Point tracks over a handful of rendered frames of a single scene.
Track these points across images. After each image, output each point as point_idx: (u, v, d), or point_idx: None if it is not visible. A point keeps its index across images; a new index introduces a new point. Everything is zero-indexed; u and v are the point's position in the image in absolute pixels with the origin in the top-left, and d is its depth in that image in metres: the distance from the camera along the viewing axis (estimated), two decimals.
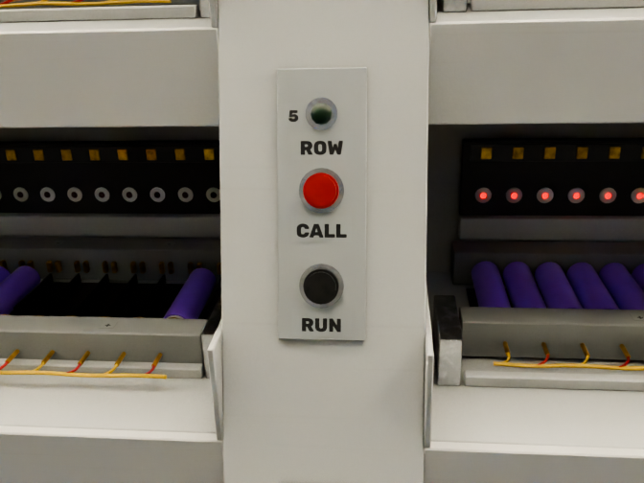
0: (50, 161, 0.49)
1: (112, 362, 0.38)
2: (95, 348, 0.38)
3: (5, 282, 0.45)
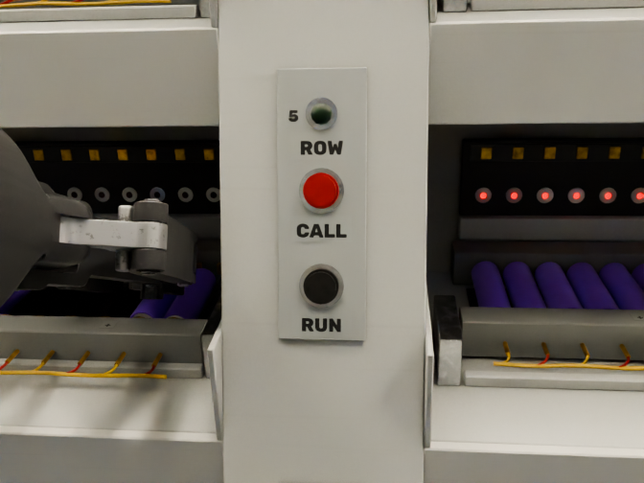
0: (50, 161, 0.49)
1: (112, 362, 0.38)
2: (95, 348, 0.38)
3: None
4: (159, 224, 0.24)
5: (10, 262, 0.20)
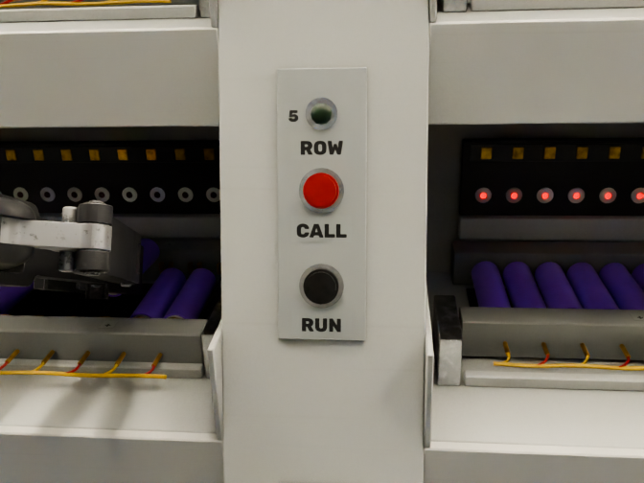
0: (50, 161, 0.49)
1: (112, 362, 0.38)
2: (95, 348, 0.38)
3: None
4: (103, 226, 0.25)
5: None
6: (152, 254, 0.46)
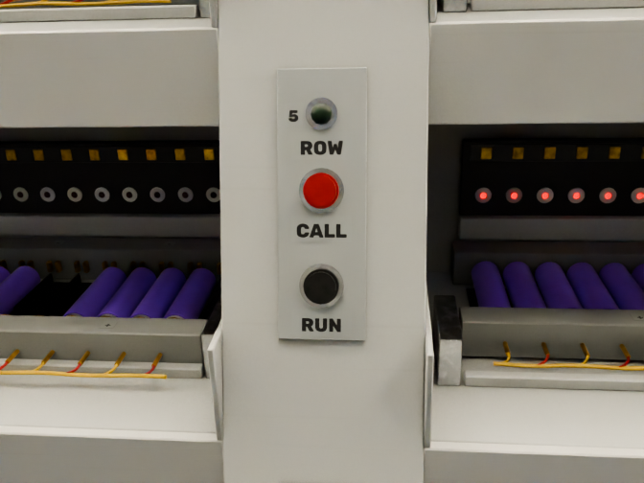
0: (50, 161, 0.49)
1: (112, 362, 0.38)
2: (95, 348, 0.38)
3: (5, 282, 0.45)
4: None
5: None
6: (149, 286, 0.45)
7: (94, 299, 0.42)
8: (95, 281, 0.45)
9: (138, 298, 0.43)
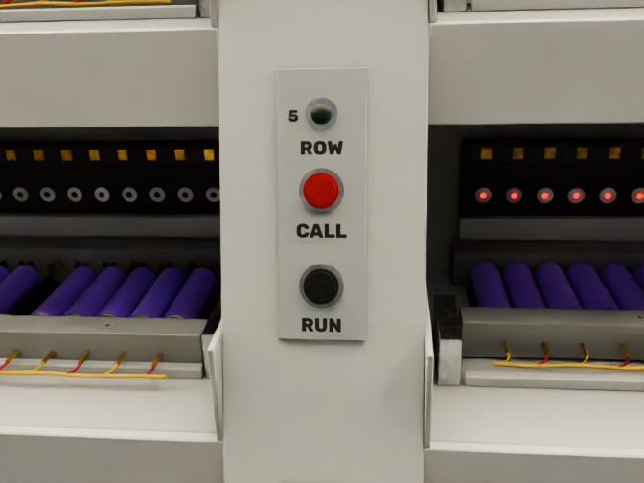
0: (50, 161, 0.49)
1: (112, 362, 0.38)
2: (95, 348, 0.38)
3: (5, 282, 0.45)
4: None
5: None
6: (149, 286, 0.45)
7: (94, 299, 0.42)
8: (95, 281, 0.45)
9: (138, 298, 0.43)
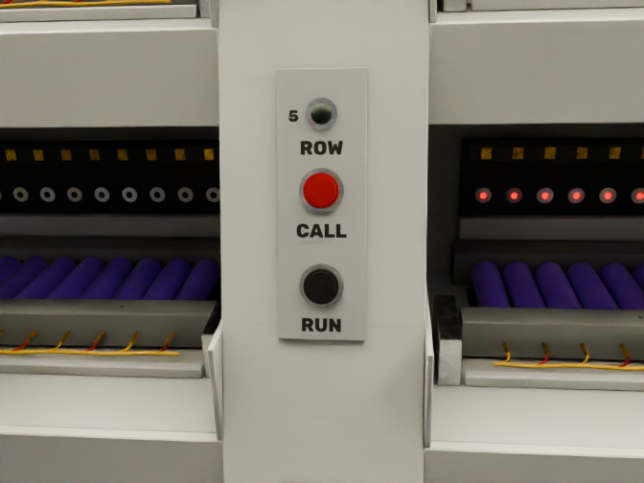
0: (50, 161, 0.49)
1: (112, 362, 0.38)
2: (110, 328, 0.40)
3: (16, 271, 0.46)
4: None
5: None
6: (156, 275, 0.47)
7: (103, 287, 0.44)
8: (103, 270, 0.46)
9: (146, 287, 0.45)
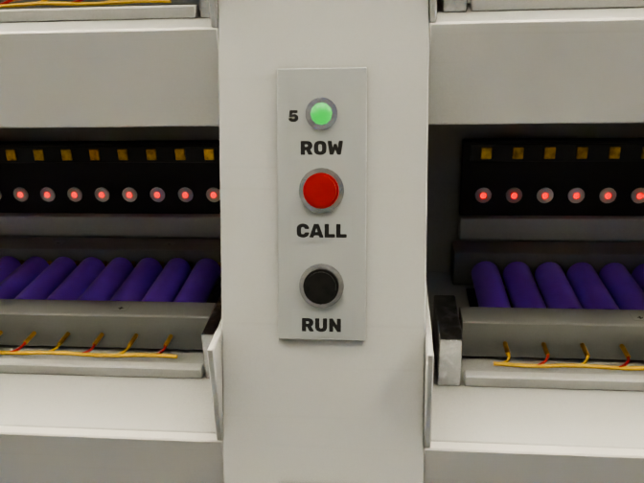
0: (50, 161, 0.49)
1: (112, 362, 0.38)
2: (108, 330, 0.40)
3: (16, 271, 0.46)
4: None
5: None
6: (156, 275, 0.47)
7: (103, 287, 0.44)
8: (103, 270, 0.46)
9: (146, 287, 0.45)
